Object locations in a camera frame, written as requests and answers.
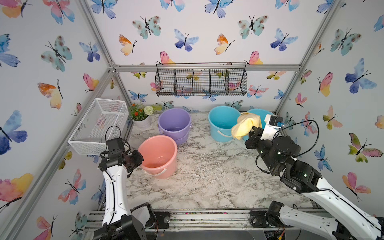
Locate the purple plastic bucket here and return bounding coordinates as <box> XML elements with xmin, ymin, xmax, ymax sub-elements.
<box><xmin>158</xmin><ymin>109</ymin><xmax>192</xmax><ymax>145</ymax></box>

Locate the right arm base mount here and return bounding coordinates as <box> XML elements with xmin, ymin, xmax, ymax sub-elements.
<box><xmin>250</xmin><ymin>210</ymin><xmax>293</xmax><ymax>228</ymax></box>

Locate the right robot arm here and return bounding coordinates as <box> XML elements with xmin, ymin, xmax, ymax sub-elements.
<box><xmin>245</xmin><ymin>127</ymin><xmax>384</xmax><ymax>240</ymax></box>

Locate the yellow microfiber cloth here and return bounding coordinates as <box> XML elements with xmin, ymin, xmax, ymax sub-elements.
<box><xmin>231</xmin><ymin>112</ymin><xmax>262</xmax><ymax>140</ymax></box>

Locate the white wire mesh basket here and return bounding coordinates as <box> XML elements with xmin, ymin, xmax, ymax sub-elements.
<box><xmin>68</xmin><ymin>98</ymin><xmax>129</xmax><ymax>155</ymax></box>

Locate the pink plastic bucket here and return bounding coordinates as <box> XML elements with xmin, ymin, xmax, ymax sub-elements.
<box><xmin>138</xmin><ymin>135</ymin><xmax>178</xmax><ymax>179</ymax></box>

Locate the aluminium front rail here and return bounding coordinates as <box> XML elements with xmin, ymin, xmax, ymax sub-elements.
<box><xmin>83</xmin><ymin>209</ymin><xmax>338</xmax><ymax>232</ymax></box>

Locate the black wire wall basket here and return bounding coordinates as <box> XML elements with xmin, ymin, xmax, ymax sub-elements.
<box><xmin>153</xmin><ymin>63</ymin><xmax>248</xmax><ymax>97</ymax></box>

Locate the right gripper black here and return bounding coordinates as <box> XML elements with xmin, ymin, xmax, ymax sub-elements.
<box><xmin>247</xmin><ymin>124</ymin><xmax>283</xmax><ymax>179</ymax></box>

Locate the potted flower plant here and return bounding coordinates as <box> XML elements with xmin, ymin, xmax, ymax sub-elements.
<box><xmin>130</xmin><ymin>104</ymin><xmax>155</xmax><ymax>130</ymax></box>

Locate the teal plastic bucket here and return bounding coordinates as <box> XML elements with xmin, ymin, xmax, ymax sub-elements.
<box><xmin>208</xmin><ymin>106</ymin><xmax>241</xmax><ymax>143</ymax></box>
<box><xmin>241</xmin><ymin>109</ymin><xmax>276</xmax><ymax>141</ymax></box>

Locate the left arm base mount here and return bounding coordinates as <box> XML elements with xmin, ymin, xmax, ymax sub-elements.
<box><xmin>127</xmin><ymin>210</ymin><xmax>171</xmax><ymax>230</ymax></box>

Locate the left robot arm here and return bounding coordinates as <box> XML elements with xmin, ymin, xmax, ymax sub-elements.
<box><xmin>93</xmin><ymin>150</ymin><xmax>157</xmax><ymax>240</ymax></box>

